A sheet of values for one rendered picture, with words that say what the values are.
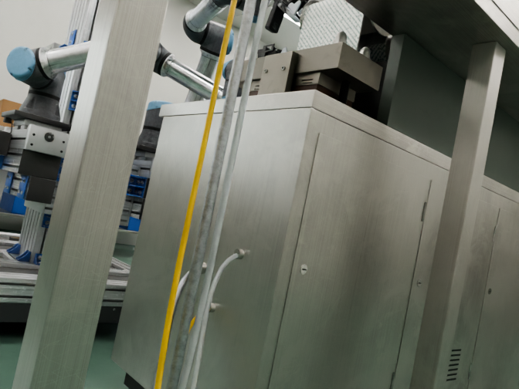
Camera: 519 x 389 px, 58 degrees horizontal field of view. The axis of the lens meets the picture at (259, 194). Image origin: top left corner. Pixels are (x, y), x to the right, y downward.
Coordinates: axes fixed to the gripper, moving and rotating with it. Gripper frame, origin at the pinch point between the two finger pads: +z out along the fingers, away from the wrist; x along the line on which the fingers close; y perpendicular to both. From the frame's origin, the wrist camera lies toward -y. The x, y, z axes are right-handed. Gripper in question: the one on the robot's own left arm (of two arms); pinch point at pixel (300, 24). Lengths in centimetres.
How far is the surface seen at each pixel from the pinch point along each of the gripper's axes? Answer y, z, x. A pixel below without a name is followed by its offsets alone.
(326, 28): 5.5, 16.2, -4.3
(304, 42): -1.7, 11.9, -4.3
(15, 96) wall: -226, -266, -1
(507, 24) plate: 34, 54, 6
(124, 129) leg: -5, 83, -77
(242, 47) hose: 4, 67, -59
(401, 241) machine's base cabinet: -21, 73, 13
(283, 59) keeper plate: -3.1, 35.3, -26.0
